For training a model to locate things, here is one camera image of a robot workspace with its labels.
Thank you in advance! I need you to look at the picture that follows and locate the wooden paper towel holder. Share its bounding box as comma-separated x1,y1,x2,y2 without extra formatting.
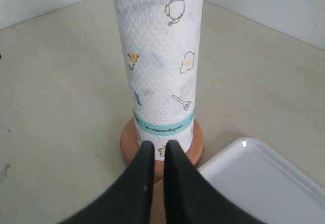
120,117,205,182

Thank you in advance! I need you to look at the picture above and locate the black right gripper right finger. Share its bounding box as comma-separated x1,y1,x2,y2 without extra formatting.
164,140,256,223

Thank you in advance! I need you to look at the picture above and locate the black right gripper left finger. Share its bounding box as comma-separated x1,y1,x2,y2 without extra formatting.
64,141,155,224

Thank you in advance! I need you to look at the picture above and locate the white patterned paper towel roll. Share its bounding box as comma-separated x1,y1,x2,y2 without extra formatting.
113,0,203,161

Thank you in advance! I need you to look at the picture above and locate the white rectangular tray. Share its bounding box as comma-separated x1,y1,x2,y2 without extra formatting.
199,138,324,223

